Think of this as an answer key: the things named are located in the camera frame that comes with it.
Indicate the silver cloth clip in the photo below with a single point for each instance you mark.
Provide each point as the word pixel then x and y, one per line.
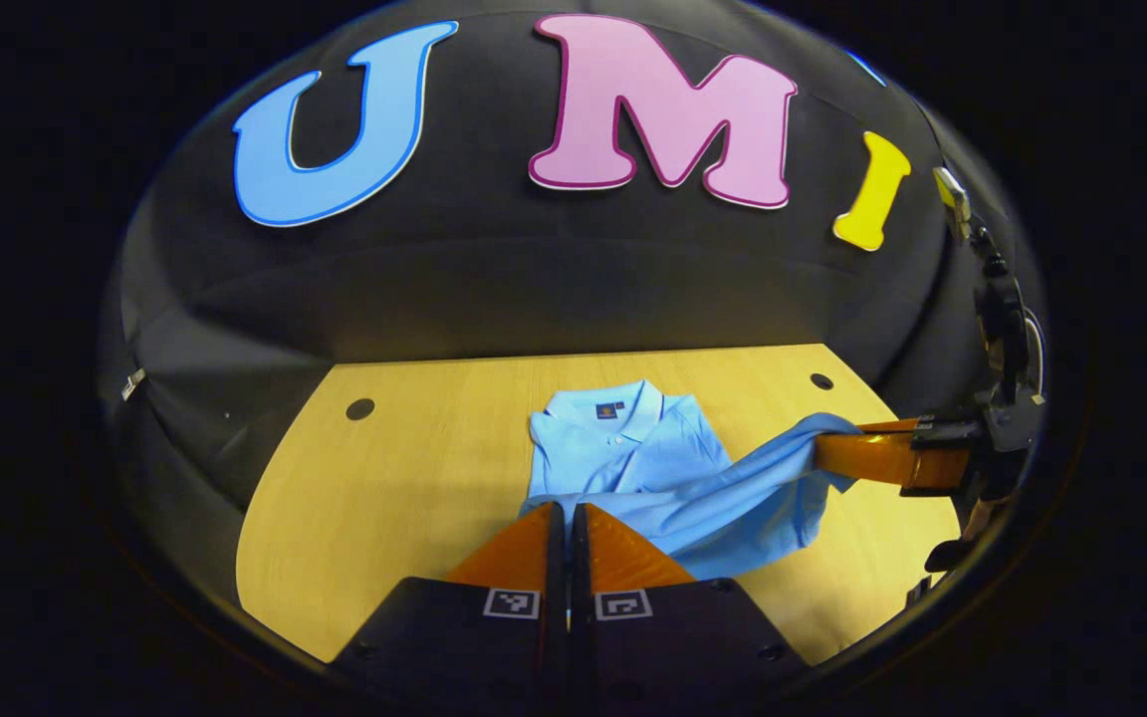
pixel 132 383

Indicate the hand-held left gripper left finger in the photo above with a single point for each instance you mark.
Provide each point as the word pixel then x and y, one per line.
pixel 474 637

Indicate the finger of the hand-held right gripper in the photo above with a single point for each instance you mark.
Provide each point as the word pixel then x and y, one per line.
pixel 882 460
pixel 897 425

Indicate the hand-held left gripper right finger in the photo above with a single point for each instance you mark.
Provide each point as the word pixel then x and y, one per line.
pixel 673 637

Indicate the black backdrop cloth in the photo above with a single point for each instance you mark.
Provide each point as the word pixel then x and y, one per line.
pixel 554 279

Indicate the light blue T-shirt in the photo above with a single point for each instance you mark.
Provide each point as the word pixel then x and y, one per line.
pixel 623 458

